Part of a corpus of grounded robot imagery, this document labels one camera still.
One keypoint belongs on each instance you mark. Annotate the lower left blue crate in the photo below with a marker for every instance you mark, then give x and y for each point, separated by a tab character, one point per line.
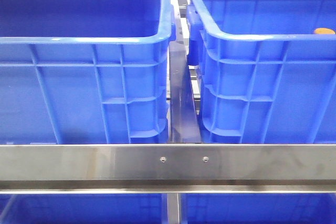
86	208

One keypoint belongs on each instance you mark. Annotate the stainless steel rack rail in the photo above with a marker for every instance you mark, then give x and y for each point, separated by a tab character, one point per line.
32	169

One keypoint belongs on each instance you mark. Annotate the lower right blue crate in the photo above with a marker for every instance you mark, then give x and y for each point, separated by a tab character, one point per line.
258	208

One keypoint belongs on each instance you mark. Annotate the left blue plastic crate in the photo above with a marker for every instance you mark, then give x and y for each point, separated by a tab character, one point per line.
84	71

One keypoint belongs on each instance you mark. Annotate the yellow push button switch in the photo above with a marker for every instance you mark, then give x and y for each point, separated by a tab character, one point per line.
324	31

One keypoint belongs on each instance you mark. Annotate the steel centre divider bar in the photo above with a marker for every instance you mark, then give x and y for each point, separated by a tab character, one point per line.
184	125

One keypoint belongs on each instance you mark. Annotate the right blue plastic crate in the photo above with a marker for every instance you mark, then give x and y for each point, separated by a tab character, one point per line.
267	76

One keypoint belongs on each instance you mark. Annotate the blue plastic crate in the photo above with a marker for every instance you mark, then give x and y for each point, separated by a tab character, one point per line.
267	76
84	71

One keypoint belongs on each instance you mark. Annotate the right rail screw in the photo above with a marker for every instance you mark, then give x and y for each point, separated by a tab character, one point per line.
205	159

